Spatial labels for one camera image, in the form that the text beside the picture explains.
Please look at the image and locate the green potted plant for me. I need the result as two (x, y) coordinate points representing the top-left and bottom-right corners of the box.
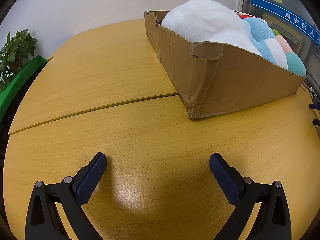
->
(0, 29), (39, 92)

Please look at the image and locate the peach and teal plush toy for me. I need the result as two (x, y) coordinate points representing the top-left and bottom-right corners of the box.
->
(272, 29), (307, 77)

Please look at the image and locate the blue window banner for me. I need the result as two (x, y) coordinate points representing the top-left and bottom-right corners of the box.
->
(246, 0), (320, 46)

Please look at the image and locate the blue plush toy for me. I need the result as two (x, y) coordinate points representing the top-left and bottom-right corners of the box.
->
(239, 14), (288, 68)

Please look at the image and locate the brown cardboard box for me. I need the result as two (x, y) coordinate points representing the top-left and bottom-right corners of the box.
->
(144, 10), (310, 121)

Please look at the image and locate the green planter box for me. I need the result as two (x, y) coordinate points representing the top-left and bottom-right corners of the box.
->
(0, 56), (48, 110)

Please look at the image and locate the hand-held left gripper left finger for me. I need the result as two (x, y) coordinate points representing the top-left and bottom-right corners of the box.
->
(25, 152), (108, 240)

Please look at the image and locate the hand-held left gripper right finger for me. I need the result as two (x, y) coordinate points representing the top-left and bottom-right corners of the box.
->
(209, 152), (292, 240)

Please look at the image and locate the white plush toy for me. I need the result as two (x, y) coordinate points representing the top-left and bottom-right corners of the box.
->
(161, 0), (288, 68)

